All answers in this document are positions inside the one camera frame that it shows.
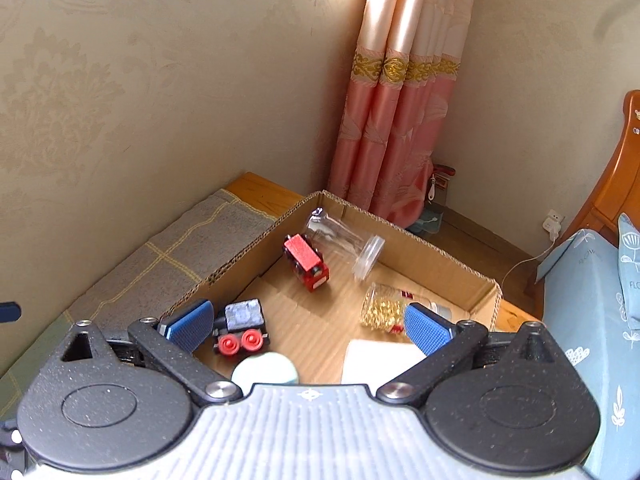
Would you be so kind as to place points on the pale green bag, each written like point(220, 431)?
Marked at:
point(430, 220)

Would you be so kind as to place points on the clear plastic jar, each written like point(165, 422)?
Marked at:
point(340, 232)

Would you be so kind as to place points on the grey checked blanket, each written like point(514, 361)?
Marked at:
point(165, 260)

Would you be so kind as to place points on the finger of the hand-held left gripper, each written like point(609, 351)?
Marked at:
point(7, 311)

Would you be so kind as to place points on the mint green earbud case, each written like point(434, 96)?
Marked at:
point(265, 367)

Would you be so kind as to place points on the blue bedsheet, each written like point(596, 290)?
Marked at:
point(590, 320)

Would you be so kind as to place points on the blue printed pillow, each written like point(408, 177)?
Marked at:
point(631, 270)

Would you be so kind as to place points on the pink curtain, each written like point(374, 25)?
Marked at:
point(395, 135)

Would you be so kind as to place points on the black toy train wagon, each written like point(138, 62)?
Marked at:
point(242, 312)

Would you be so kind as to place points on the wooden headboard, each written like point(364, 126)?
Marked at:
point(620, 180)

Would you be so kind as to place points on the glass bottle of gold beads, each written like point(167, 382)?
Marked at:
point(382, 307)

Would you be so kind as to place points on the white wall socket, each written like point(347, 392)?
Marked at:
point(554, 217)

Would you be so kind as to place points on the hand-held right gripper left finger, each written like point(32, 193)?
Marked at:
point(190, 327)

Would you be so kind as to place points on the red toy train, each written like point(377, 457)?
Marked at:
point(300, 250)

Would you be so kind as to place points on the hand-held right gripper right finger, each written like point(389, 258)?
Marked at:
point(427, 330)

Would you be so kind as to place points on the cardboard box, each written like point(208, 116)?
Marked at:
point(310, 320)

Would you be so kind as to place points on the white translucent plastic box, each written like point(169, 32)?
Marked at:
point(375, 360)

